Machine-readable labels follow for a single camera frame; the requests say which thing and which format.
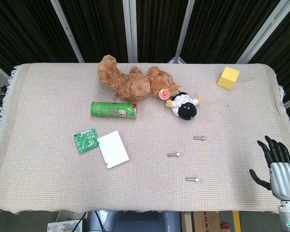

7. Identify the white card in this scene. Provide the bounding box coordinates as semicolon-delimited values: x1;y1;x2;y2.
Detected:
97;130;130;170

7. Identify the black white penguin plush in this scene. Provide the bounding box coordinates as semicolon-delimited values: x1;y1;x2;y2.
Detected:
165;91;204;121

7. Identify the dark pleated curtain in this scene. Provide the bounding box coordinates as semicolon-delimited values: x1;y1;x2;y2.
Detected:
0;0;290;119

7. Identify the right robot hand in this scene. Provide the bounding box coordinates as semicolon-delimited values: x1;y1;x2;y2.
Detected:
249;135;290;201

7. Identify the brown teddy bear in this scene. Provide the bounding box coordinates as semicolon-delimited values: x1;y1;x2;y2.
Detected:
97;54;184;102

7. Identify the yellow foam cube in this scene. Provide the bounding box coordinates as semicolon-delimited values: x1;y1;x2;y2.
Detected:
217;66;240;90

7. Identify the beige woven tablecloth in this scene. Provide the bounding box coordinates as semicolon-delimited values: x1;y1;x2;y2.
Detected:
0;62;290;215

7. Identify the green chips can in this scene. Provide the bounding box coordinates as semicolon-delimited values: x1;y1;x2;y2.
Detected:
90;101;138;120

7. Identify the green snack packet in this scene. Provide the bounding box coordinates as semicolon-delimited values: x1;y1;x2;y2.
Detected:
73;128;99;154

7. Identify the brown cardboard box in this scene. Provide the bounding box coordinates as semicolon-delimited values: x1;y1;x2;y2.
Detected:
181;211;220;232

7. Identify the illustrated book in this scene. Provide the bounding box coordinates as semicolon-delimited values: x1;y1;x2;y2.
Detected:
47;218;84;232

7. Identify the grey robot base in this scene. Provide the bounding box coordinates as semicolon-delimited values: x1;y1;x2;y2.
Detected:
86;210;182;232

